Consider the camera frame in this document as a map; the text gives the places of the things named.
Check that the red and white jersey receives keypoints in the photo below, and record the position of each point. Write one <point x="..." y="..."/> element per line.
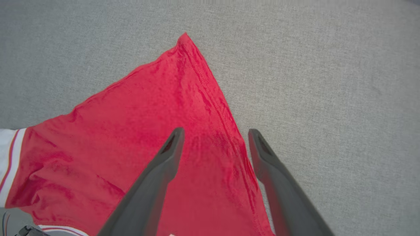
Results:
<point x="131" y="131"/>

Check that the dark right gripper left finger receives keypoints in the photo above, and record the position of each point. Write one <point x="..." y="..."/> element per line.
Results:
<point x="154" y="186"/>

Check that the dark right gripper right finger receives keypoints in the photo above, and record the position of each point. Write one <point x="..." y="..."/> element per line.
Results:
<point x="285" y="196"/>

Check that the grey fabric sofa seat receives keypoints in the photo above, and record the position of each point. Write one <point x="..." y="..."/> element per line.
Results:
<point x="328" y="82"/>

